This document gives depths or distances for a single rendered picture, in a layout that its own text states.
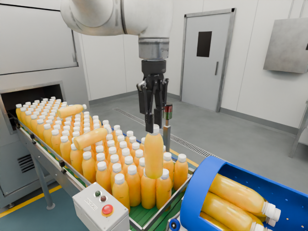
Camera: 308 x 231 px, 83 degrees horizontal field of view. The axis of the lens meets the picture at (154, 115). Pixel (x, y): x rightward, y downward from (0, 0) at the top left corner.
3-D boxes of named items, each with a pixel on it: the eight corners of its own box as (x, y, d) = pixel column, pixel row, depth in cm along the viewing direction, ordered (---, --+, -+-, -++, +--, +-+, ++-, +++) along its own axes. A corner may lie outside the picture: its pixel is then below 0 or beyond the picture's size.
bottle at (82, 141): (79, 142, 86) (111, 128, 99) (72, 135, 89) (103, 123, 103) (80, 153, 89) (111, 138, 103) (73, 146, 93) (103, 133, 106)
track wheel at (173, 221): (180, 223, 67) (182, 222, 68) (171, 216, 69) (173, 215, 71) (176, 235, 66) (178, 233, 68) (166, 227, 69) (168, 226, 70)
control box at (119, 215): (107, 252, 56) (103, 231, 52) (76, 215, 68) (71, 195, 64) (130, 228, 64) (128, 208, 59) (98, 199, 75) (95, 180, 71)
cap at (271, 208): (266, 209, 55) (272, 212, 54) (263, 217, 53) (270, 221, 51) (269, 200, 54) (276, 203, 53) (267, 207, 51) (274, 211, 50)
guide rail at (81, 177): (141, 234, 66) (140, 229, 65) (16, 120, 161) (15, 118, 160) (142, 233, 67) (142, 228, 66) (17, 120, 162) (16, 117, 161)
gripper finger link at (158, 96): (149, 78, 56) (152, 76, 57) (154, 108, 62) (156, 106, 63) (159, 79, 54) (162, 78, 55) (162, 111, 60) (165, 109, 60)
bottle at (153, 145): (144, 179, 66) (142, 134, 59) (145, 167, 72) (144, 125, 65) (162, 180, 65) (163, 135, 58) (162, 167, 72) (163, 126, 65)
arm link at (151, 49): (175, 38, 50) (174, 60, 53) (152, 38, 56) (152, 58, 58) (156, 38, 44) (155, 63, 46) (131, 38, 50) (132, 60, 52)
